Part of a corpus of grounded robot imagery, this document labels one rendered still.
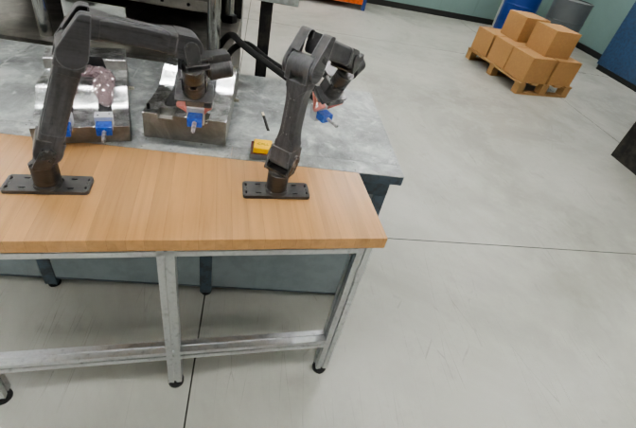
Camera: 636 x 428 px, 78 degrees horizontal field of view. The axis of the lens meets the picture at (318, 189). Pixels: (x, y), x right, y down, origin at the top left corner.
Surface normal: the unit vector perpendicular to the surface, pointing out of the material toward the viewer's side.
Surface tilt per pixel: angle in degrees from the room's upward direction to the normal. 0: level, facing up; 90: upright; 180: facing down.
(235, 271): 90
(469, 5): 90
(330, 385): 0
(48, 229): 0
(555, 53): 90
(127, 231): 0
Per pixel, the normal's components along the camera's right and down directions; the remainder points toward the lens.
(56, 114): 0.41, 0.60
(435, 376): 0.18, -0.78
